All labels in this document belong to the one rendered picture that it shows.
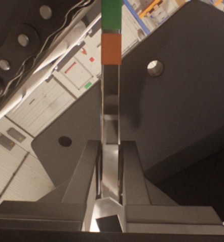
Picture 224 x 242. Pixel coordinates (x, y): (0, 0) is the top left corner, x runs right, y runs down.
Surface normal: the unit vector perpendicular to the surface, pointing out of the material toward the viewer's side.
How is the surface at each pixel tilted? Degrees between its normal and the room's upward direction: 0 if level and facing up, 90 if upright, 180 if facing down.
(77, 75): 90
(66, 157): 90
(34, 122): 90
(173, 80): 90
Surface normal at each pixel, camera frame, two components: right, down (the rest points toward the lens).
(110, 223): -0.67, -0.65
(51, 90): -0.03, 0.51
